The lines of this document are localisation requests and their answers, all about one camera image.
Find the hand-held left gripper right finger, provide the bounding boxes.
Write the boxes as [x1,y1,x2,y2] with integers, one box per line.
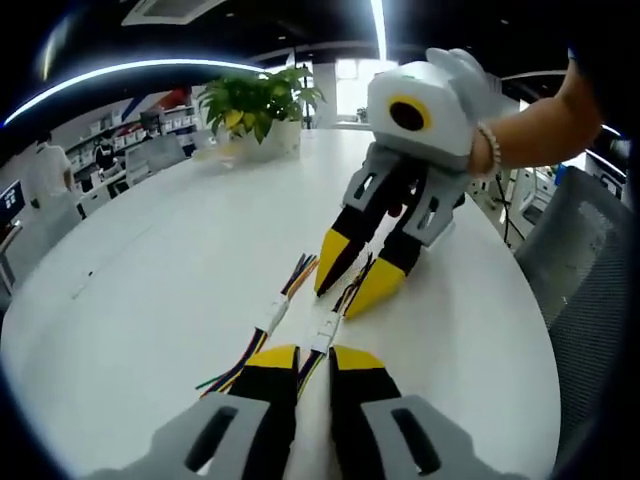
[327,344,511,480]

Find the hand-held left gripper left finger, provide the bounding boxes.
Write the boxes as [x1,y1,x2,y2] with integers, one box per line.
[92,343,302,480]

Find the white JST connector dark wires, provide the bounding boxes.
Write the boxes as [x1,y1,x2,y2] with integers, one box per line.
[316,249,377,338]

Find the white JST socket coloured wires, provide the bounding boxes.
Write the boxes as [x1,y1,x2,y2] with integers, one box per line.
[296,325,336,401]

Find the JST connector cable multicoloured wires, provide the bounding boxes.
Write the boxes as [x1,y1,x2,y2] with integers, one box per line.
[194,253,321,396]

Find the person's right hand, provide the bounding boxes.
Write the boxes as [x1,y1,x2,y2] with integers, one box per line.
[424,46,503,161]

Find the white plant pot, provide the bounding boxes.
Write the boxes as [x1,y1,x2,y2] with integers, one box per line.
[243,119,304,162]

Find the straight ceiling light strip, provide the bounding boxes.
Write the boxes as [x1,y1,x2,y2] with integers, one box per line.
[368,0,390,62]

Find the green leafy plant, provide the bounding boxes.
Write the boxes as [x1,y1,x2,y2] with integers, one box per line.
[198,66,327,146]

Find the grey mesh office chair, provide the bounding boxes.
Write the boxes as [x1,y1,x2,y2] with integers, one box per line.
[513,166,637,454]

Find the storage shelves with white boxes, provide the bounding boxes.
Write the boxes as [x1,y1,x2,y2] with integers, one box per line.
[63,98,197,167]

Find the curved ceiling light strip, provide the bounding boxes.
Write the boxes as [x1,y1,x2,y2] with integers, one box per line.
[0,58,267,127]

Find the ceiling air vent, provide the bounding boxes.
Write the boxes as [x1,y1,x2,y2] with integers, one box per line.
[121,0,207,27]

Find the small monitor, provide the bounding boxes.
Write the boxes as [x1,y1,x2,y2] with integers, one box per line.
[0,180,24,222]

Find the bead bracelet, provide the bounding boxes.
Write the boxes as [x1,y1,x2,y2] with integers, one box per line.
[474,121,504,176]

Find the black cable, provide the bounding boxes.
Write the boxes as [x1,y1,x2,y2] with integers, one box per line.
[493,172,517,247]

